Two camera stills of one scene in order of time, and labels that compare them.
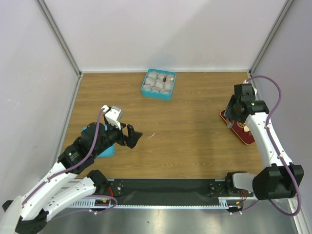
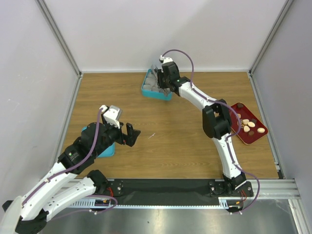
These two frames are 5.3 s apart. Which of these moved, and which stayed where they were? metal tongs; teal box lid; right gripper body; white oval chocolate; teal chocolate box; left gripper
Moved: right gripper body; metal tongs
Stayed: white oval chocolate; left gripper; teal chocolate box; teal box lid
